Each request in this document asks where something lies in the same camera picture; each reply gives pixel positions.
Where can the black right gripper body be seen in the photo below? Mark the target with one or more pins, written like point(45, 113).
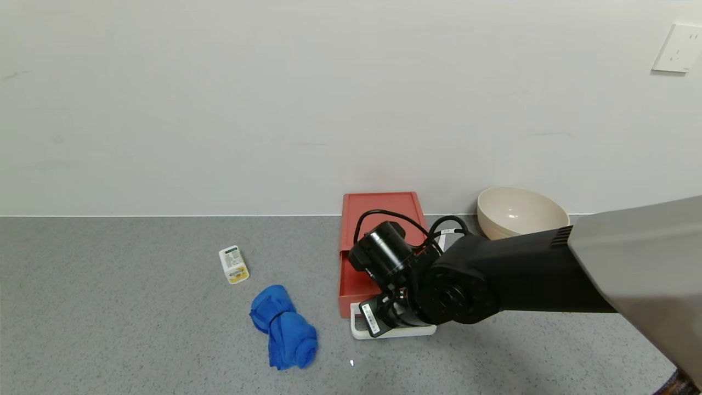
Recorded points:
point(372, 317)

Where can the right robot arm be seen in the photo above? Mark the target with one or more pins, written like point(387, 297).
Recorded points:
point(548, 269)

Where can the blue rolled cloth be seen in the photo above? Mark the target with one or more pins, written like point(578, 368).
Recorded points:
point(285, 329)

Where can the white marker pen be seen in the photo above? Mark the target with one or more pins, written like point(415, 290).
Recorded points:
point(442, 242)

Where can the small white carton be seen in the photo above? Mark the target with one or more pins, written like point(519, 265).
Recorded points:
point(234, 265)

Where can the beige ribbed bowl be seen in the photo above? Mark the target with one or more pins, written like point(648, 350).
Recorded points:
point(515, 211)

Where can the white wall socket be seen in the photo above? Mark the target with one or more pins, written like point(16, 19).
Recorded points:
point(678, 48)

